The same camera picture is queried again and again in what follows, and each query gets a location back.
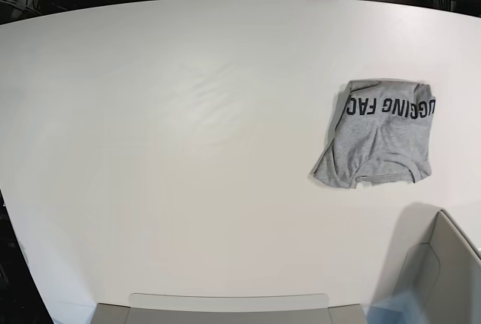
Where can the grey bin right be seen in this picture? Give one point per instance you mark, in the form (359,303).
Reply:
(446,270)

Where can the grey bin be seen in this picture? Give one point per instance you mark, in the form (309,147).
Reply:
(150,308)
(446,270)

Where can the grey T-shirt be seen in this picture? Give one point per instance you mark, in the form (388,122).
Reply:
(382,135)

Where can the blue cloth in corner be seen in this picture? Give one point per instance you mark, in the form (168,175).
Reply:
(406,307)

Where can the grey bin front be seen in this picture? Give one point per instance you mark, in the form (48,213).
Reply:
(150,308)

